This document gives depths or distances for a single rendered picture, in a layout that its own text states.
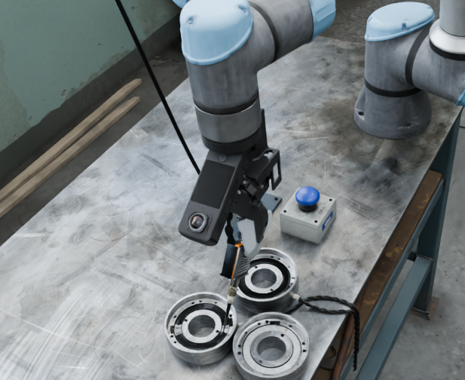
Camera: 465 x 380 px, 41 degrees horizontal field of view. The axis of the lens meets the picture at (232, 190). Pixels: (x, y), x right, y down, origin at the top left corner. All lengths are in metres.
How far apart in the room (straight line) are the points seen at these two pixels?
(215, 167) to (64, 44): 2.11
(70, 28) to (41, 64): 0.21
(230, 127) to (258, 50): 0.09
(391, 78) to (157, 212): 0.49
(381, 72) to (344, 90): 0.21
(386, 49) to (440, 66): 0.11
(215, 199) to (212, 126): 0.09
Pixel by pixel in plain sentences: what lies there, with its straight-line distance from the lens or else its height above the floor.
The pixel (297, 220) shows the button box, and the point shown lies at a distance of 1.02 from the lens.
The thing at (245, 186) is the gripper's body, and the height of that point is 1.07.
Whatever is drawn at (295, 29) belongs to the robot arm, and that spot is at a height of 1.23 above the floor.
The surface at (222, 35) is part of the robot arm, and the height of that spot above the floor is 1.27.
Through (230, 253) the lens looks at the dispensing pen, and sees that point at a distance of 0.85.
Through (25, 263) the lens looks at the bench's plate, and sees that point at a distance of 1.13.
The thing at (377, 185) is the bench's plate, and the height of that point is 0.80.
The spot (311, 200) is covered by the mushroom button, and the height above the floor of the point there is 0.87.
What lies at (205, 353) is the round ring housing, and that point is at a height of 0.84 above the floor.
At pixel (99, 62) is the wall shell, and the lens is 2.98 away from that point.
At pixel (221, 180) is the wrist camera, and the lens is 0.72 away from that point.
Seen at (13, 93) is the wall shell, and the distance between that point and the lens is 2.66.
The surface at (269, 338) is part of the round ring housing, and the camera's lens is 0.90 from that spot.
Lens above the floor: 1.56
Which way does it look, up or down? 42 degrees down
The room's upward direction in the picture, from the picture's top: 8 degrees counter-clockwise
